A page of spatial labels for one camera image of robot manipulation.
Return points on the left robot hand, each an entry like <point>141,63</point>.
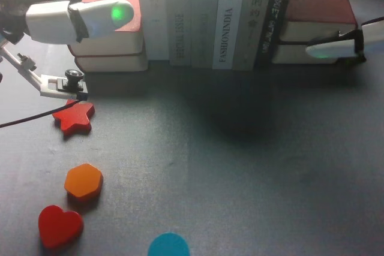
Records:
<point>54,22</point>

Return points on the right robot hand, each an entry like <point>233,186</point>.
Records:
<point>336,47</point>

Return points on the white Fashion India book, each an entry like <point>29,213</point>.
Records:
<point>225,34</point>

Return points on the red book with gold emblem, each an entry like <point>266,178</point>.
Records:
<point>114,44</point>

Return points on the red wooden star block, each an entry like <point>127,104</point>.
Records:
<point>73,118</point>

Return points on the white Special Issue book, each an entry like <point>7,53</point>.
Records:
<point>180,37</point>

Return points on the orange wooden hexagon block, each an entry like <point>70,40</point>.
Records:
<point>82,181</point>

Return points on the grey table cloth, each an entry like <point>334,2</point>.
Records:
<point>210,163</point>

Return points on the red wooden heart block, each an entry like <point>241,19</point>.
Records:
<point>58,226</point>

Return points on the blue wooden round block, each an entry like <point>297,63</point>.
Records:
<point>168,245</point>

